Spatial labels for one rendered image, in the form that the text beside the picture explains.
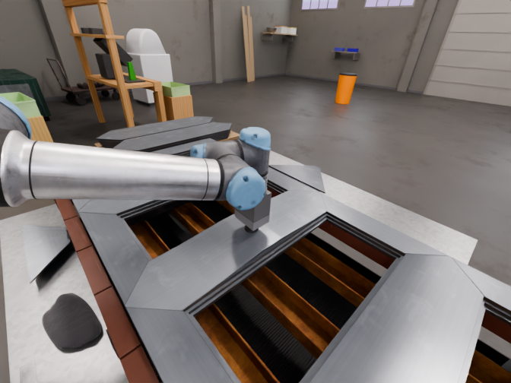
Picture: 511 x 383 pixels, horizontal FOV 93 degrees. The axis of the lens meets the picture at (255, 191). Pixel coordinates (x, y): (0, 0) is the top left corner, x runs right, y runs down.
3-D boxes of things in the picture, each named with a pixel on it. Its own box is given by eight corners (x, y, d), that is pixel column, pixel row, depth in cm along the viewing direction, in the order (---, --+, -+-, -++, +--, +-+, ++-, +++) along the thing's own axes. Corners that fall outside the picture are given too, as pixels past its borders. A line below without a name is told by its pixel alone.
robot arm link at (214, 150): (200, 156, 47) (251, 149, 51) (186, 140, 55) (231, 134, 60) (203, 192, 51) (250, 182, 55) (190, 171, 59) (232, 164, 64)
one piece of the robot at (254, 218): (281, 178, 65) (276, 225, 74) (259, 166, 71) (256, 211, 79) (255, 190, 59) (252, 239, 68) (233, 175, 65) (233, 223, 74)
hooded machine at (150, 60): (147, 106, 534) (132, 27, 457) (133, 101, 570) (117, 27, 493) (176, 102, 582) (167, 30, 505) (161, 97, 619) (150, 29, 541)
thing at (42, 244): (60, 213, 104) (56, 206, 102) (83, 270, 80) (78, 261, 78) (23, 226, 96) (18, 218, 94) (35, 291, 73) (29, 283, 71)
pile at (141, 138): (208, 121, 190) (207, 113, 187) (241, 135, 166) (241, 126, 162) (94, 143, 143) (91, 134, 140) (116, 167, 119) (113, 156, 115)
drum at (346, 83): (346, 105, 631) (353, 74, 592) (330, 102, 654) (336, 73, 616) (353, 102, 660) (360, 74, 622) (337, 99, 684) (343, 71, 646)
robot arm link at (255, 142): (231, 127, 59) (262, 124, 62) (231, 168, 64) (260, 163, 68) (245, 137, 53) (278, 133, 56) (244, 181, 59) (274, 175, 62)
